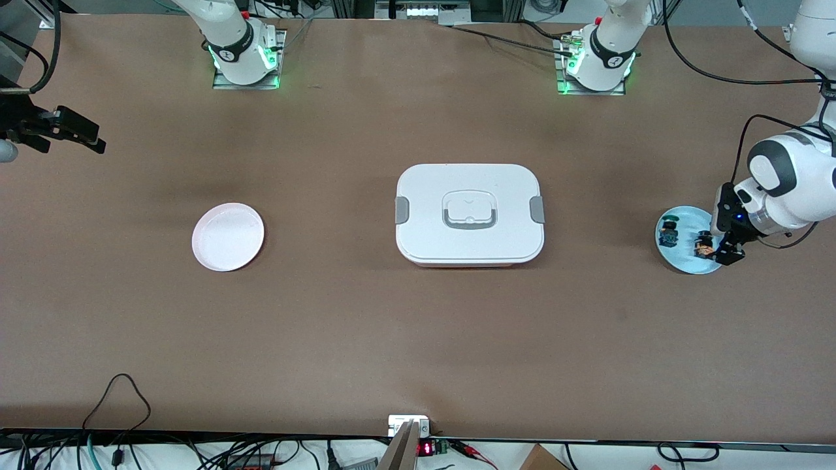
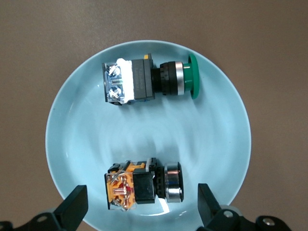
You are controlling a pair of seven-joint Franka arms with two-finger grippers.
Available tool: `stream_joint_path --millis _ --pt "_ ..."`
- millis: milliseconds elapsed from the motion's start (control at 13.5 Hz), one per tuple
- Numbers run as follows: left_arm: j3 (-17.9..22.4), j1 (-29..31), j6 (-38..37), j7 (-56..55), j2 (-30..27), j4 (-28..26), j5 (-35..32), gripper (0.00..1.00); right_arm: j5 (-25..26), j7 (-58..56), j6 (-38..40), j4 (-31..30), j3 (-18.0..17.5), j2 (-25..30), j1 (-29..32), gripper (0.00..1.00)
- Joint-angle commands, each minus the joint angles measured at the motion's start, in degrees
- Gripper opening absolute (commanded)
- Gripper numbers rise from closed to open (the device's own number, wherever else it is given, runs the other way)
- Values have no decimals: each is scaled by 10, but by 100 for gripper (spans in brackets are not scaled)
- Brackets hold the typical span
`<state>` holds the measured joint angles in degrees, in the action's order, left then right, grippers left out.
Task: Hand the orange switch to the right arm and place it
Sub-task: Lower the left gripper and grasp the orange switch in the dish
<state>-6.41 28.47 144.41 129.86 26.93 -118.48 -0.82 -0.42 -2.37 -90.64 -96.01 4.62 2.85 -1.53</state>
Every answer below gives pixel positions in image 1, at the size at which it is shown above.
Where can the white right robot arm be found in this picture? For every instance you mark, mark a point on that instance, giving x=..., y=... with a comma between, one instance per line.
x=235, y=39

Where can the pale pink round plate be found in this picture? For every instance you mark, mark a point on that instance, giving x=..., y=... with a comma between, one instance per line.
x=228, y=237

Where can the red alligator clip lead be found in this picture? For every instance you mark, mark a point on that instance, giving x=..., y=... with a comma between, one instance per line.
x=473, y=452

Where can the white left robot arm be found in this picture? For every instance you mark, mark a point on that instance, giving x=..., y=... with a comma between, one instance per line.
x=793, y=189

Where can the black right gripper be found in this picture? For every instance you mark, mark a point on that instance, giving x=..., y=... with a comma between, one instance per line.
x=19, y=122

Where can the aluminium camera post profile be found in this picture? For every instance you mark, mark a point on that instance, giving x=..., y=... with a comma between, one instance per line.
x=400, y=450

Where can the orange push-button switch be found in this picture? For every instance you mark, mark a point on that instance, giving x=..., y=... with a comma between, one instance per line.
x=704, y=245

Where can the red digit display module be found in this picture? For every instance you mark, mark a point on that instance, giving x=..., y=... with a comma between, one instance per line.
x=431, y=448

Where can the white lidded storage box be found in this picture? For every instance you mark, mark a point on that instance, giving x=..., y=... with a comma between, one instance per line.
x=469, y=214

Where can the white post bracket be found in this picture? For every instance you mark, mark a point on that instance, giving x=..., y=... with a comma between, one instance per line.
x=408, y=421

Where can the brown cardboard box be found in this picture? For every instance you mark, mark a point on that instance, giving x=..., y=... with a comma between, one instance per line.
x=542, y=460

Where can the light blue round plate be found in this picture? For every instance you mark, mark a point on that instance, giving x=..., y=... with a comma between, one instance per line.
x=682, y=258

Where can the black device with white lights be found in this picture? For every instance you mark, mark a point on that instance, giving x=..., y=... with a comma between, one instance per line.
x=424, y=10

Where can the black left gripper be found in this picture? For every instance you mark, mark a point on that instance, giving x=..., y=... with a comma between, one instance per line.
x=737, y=232

